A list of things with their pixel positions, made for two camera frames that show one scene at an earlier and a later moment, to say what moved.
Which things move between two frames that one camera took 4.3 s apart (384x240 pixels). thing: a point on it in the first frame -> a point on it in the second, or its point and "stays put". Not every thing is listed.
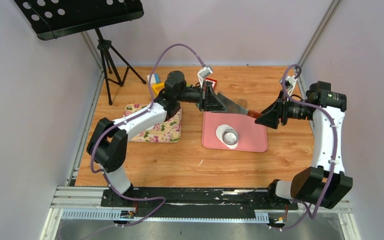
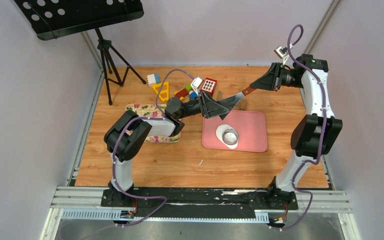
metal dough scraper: (232, 107) -> (229, 102)
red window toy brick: (214, 82) stays put
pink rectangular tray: (252, 136) stays put
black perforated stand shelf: (54, 19) stays put
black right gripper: (271, 114) -> (272, 80)
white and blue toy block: (155, 78) stays put
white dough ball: (229, 137) stays put
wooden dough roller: (242, 103) stays put
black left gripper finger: (209, 88) -> (204, 98)
